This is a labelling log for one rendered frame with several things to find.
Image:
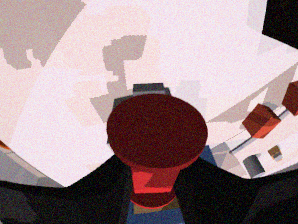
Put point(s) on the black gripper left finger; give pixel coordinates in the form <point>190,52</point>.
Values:
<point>102,197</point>

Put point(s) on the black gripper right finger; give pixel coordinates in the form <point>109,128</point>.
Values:
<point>210,195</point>

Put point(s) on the grey cylinder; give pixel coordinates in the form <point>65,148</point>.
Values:
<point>253,167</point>

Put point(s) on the orange-red cube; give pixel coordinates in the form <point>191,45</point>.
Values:
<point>260,121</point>
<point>290,101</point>

